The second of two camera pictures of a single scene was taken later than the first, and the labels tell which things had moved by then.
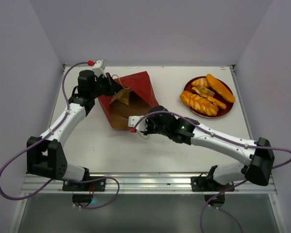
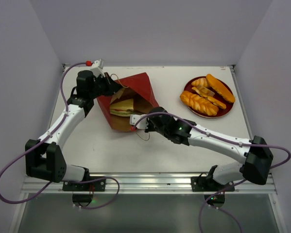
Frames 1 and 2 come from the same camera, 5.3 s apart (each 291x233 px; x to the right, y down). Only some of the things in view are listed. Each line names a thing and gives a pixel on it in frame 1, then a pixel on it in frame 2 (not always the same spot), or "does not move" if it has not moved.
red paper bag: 143,99 does not move
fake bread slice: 216,103 does not move
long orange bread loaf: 220,88 does not move
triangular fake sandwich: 124,96 to 125,108
